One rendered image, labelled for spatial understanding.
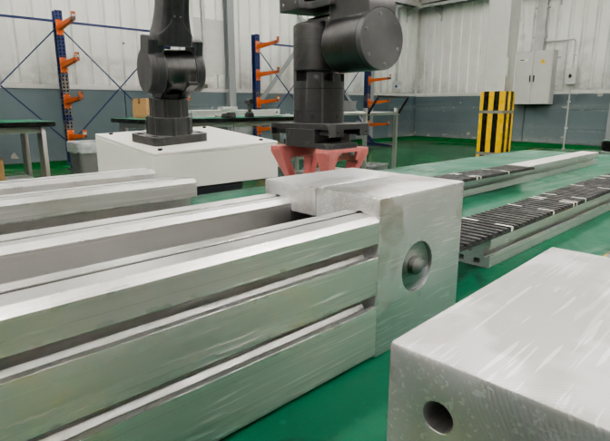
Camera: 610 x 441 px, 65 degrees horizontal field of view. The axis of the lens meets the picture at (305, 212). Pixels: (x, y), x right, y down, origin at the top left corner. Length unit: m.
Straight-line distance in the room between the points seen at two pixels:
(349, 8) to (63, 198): 0.31
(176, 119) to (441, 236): 0.69
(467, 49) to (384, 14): 12.53
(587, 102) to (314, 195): 11.53
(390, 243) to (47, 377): 0.18
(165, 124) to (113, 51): 7.59
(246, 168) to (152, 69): 0.24
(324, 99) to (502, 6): 6.44
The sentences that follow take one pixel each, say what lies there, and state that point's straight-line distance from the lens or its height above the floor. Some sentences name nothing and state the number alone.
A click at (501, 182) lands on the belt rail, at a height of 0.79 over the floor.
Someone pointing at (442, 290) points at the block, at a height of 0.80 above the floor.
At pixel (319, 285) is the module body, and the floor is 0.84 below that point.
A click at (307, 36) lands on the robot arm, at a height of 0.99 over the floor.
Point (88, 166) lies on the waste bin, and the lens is 5.41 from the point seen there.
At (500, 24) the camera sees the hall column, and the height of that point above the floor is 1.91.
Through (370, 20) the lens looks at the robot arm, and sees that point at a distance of 0.48.
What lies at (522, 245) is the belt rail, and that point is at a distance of 0.53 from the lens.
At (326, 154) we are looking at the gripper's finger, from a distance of 0.51.
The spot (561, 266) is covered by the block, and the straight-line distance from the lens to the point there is 0.17.
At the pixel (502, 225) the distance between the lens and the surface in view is 0.48.
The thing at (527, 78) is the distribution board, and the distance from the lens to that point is 11.97.
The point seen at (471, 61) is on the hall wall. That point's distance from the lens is 12.92.
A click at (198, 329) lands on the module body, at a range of 0.20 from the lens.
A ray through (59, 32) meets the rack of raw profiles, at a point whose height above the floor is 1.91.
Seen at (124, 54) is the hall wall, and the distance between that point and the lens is 8.58.
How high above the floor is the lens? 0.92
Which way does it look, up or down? 13 degrees down
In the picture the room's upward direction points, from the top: straight up
